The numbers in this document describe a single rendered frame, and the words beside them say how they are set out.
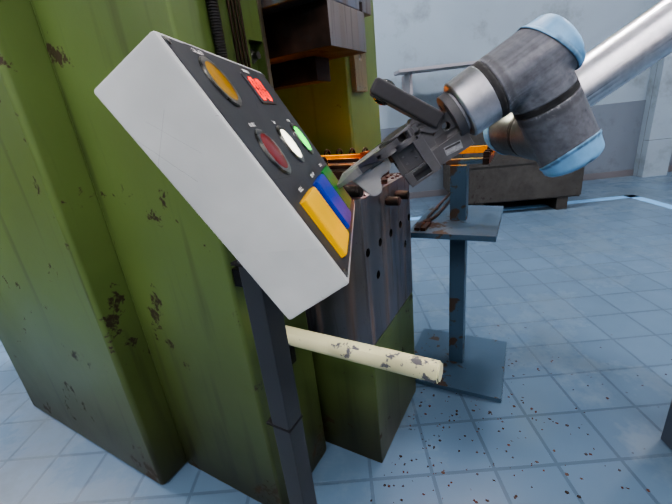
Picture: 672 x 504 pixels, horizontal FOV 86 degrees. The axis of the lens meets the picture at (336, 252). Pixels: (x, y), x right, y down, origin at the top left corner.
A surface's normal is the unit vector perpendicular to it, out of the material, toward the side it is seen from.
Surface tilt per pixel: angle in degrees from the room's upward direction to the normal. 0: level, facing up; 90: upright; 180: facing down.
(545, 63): 93
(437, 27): 90
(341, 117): 90
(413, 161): 90
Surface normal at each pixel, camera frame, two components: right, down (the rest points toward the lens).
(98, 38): -0.48, 0.36
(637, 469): -0.11, -0.93
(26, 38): 0.87, 0.08
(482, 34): 0.00, 0.36
